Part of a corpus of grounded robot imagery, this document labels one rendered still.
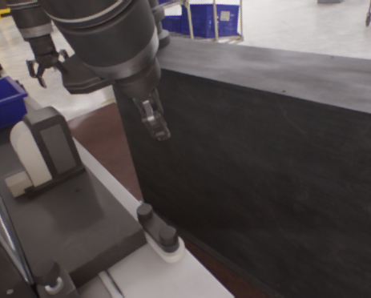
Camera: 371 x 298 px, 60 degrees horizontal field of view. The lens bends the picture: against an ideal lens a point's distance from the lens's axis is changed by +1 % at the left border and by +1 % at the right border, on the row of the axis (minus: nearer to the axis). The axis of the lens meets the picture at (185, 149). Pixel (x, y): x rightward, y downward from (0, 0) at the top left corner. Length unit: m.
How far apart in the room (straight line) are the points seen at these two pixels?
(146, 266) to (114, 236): 0.07
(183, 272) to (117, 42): 0.34
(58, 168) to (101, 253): 0.24
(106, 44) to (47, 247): 0.34
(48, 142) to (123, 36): 0.35
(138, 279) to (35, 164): 0.31
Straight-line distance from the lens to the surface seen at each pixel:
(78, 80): 0.45
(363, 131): 0.83
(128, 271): 0.54
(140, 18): 0.38
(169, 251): 0.52
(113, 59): 0.39
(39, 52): 1.20
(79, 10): 0.35
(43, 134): 0.66
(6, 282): 0.48
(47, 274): 0.45
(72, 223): 0.59
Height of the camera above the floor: 1.25
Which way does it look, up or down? 33 degrees down
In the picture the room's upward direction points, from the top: 9 degrees counter-clockwise
